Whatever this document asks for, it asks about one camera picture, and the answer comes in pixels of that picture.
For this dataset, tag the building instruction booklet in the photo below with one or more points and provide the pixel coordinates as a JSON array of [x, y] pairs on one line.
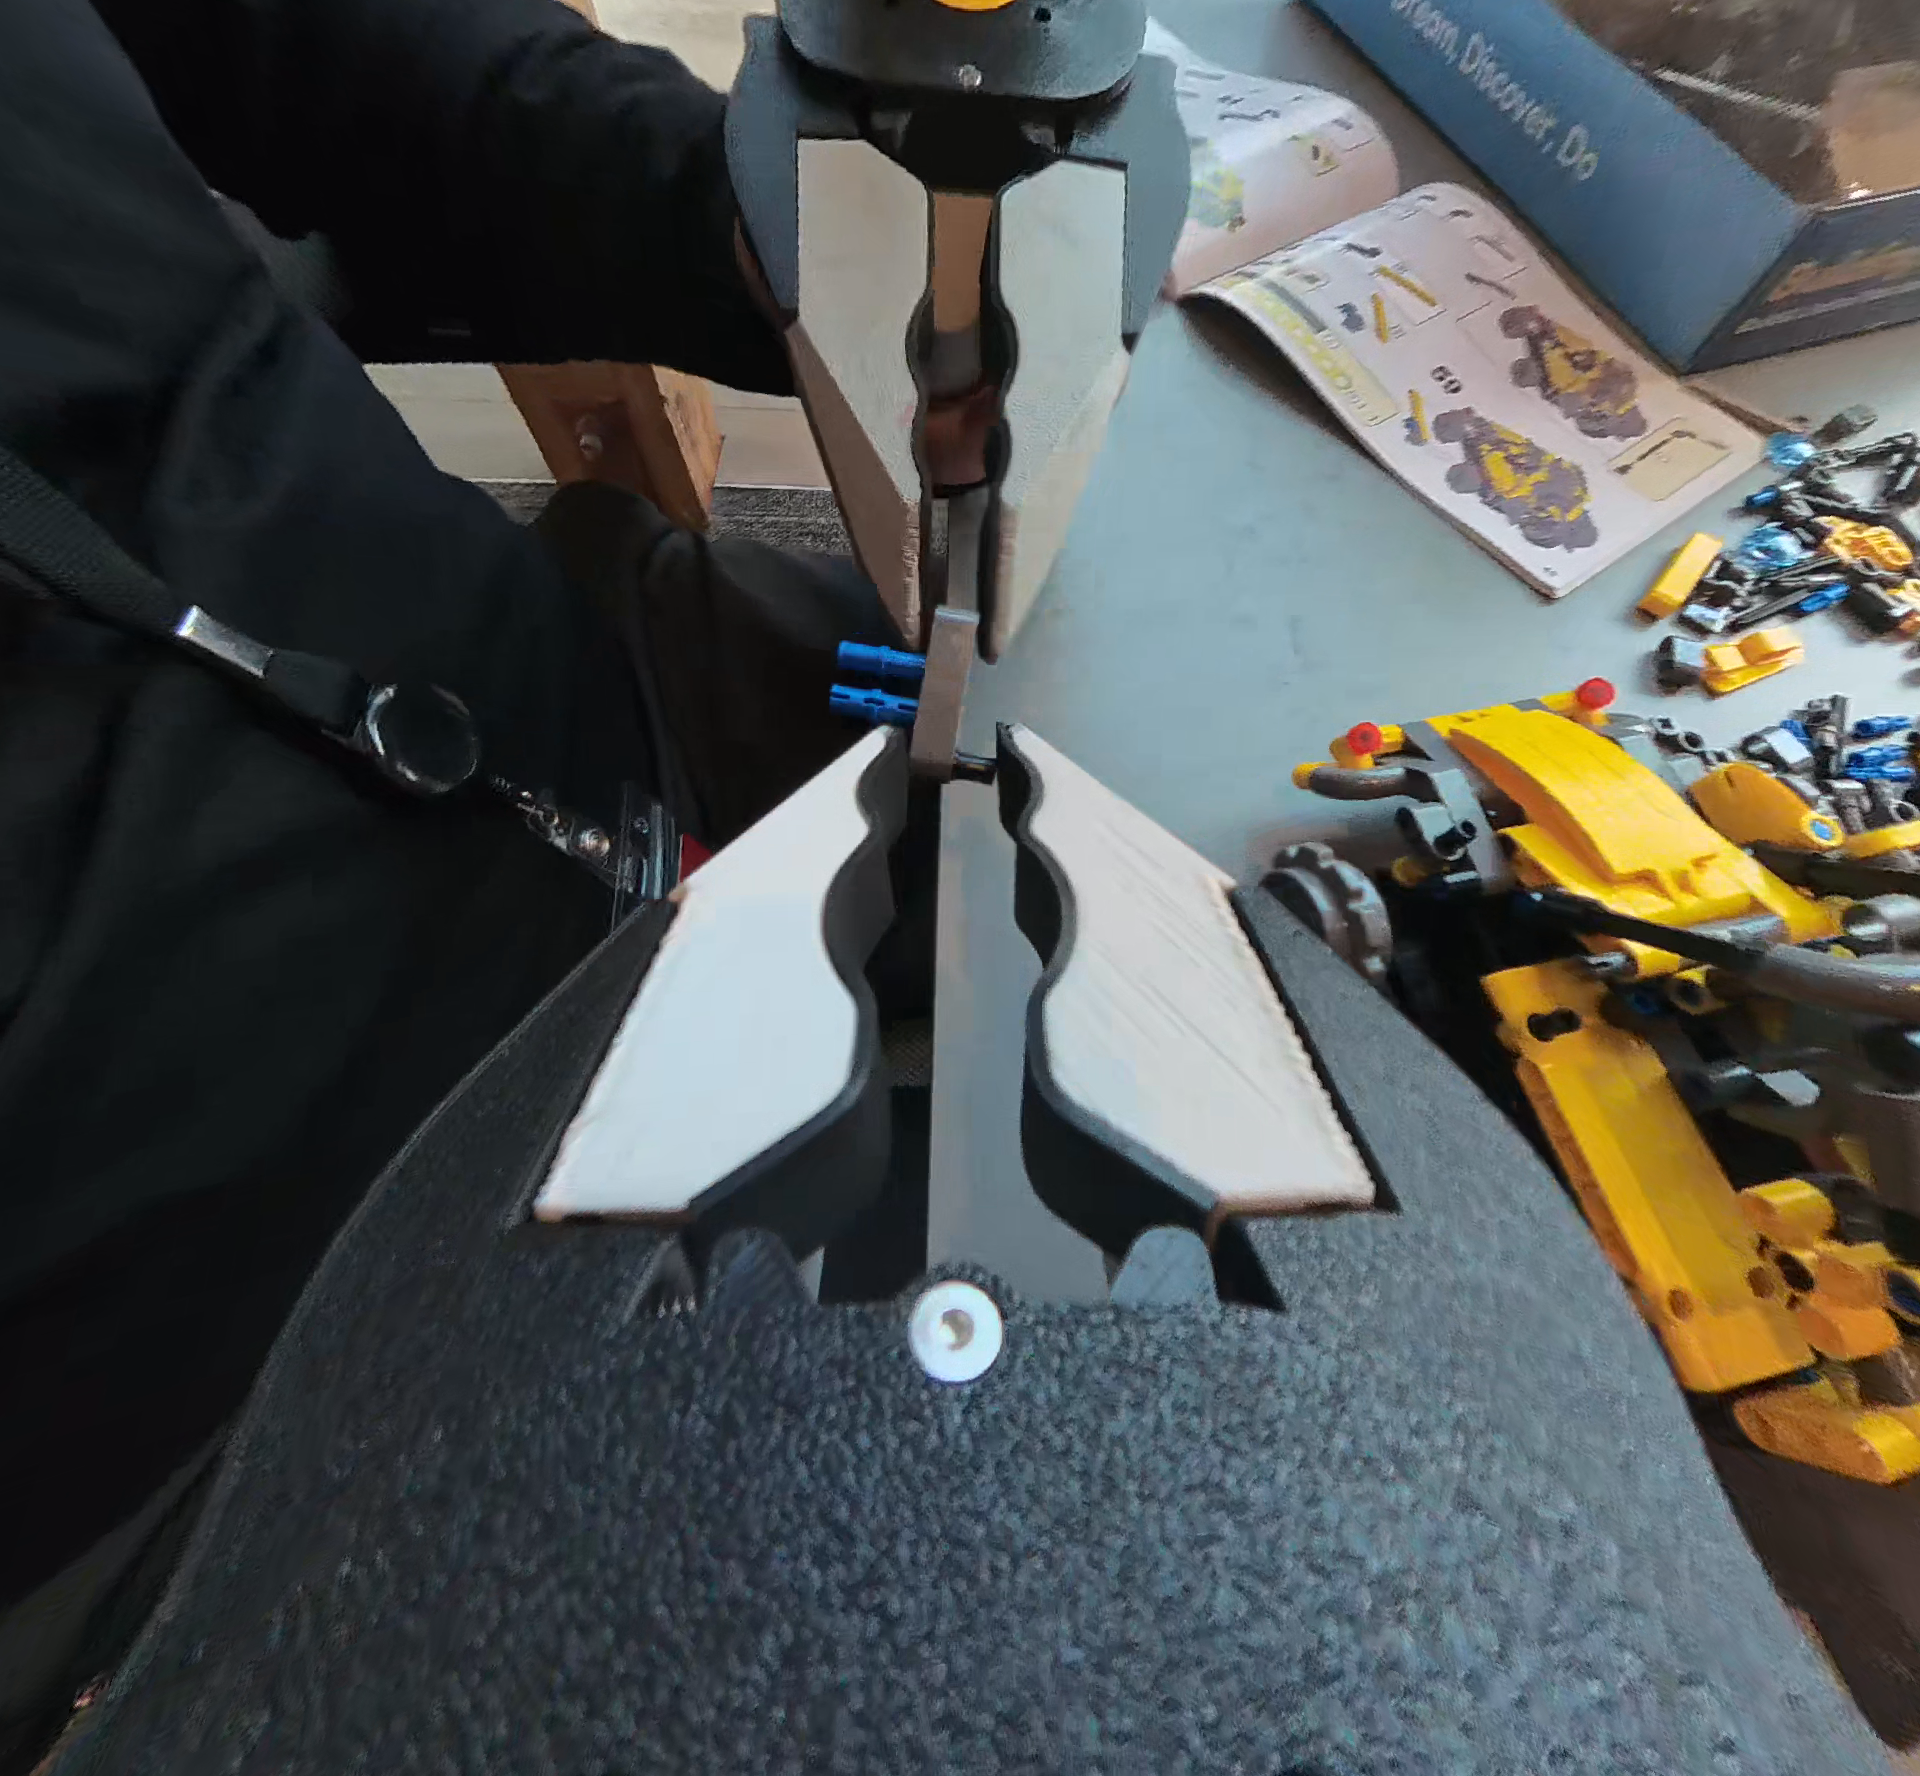
[[1439, 350]]

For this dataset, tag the yellow toy brick vehicle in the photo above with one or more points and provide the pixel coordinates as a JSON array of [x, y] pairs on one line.
[[1588, 833]]

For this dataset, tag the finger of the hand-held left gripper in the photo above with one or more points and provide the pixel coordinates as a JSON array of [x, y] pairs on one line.
[[857, 307], [1064, 293]]

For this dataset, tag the clear badge holder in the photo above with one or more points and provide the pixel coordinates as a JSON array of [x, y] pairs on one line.
[[627, 840]]

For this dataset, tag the person's black clothed body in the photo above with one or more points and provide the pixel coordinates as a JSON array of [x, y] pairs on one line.
[[226, 1054]]

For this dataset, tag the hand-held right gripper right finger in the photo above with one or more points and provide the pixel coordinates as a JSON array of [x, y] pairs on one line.
[[1187, 1046]]

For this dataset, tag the person's left forearm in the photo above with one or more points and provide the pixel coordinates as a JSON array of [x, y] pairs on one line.
[[571, 199]]

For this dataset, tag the grey beam with blue pins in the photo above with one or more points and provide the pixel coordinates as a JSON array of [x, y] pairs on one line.
[[945, 697]]

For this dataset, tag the person's left hand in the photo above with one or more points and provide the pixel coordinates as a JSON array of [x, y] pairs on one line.
[[951, 431]]

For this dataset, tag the grey desk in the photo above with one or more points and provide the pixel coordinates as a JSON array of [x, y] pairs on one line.
[[1272, 574]]

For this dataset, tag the wooden post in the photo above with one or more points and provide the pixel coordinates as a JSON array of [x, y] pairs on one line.
[[627, 431]]

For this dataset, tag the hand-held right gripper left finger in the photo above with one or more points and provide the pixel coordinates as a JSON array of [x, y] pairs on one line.
[[722, 1046]]

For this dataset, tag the pile of loose brick parts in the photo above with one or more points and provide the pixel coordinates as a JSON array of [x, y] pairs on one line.
[[1846, 542]]

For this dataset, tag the blue cardboard box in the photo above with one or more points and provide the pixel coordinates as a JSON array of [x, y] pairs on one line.
[[1575, 158]]

